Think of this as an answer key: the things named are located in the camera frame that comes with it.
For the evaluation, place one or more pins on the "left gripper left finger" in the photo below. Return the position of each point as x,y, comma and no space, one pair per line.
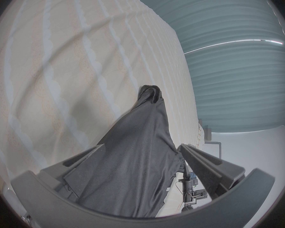
73,172

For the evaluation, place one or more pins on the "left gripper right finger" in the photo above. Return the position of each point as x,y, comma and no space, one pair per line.
204,167

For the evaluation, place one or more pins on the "black T-shirt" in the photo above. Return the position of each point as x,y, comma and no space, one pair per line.
133,151

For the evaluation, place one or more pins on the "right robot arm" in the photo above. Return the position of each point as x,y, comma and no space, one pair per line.
187,189

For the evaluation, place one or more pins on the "bed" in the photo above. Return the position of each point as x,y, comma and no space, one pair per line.
61,68

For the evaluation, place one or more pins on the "white printed pillow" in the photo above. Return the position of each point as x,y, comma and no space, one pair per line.
200,136

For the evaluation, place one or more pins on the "grey bedside table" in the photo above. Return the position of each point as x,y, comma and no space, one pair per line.
207,132

